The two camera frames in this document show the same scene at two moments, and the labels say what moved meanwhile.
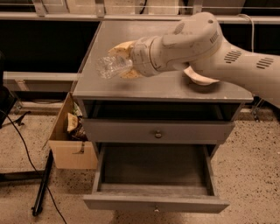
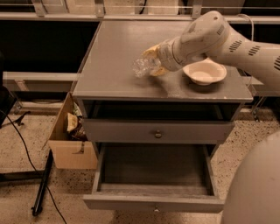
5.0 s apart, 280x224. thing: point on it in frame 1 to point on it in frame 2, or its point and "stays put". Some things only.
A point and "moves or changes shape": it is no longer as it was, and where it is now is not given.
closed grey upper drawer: [157, 131] stays put
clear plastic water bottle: [108, 66] moves or changes shape
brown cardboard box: [70, 153] stays put
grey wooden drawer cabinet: [166, 110] stays put
